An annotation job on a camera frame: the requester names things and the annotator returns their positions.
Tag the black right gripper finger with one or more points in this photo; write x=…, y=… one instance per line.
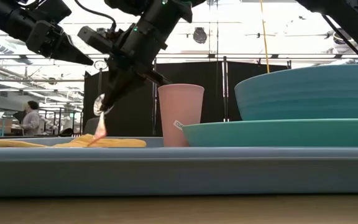
x=120, y=87

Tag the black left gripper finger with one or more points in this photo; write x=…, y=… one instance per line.
x=70, y=51

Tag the silver metal spoon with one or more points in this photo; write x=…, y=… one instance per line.
x=100, y=129

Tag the yellow cloth napkin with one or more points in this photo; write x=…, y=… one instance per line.
x=120, y=143

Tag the pink plastic cup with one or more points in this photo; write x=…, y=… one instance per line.
x=179, y=105

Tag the light blue plastic tray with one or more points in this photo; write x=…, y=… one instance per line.
x=166, y=174

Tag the green plastic plate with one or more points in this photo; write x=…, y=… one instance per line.
x=275, y=133

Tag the blue plastic bowl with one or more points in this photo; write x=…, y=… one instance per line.
x=306, y=96

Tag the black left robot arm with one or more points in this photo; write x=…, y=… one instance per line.
x=5, y=18

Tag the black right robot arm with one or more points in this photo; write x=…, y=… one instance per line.
x=154, y=28

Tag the metal partition pole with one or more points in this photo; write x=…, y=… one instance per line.
x=154, y=118
x=225, y=93

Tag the grey office chair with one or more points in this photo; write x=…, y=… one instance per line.
x=89, y=127

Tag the black ceiling lamp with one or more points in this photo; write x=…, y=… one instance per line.
x=199, y=35
x=342, y=37

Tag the person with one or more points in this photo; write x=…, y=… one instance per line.
x=31, y=121

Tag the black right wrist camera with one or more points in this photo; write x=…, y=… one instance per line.
x=95, y=39

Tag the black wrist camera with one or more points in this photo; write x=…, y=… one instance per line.
x=95, y=39
x=57, y=11

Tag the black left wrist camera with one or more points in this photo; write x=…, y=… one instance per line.
x=57, y=11

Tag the black background rig frame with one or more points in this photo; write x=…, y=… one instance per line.
x=54, y=108

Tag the long horizontal metal rail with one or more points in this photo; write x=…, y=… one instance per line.
x=228, y=56

